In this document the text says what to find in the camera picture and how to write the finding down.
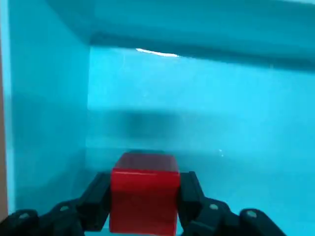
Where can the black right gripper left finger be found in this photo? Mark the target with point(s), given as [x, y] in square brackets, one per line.
[93, 204]

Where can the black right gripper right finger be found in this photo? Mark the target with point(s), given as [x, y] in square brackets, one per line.
[194, 204]

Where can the red cube block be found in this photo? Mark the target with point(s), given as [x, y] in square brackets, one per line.
[144, 196]

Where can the cyan plastic box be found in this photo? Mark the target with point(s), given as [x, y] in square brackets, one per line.
[197, 98]

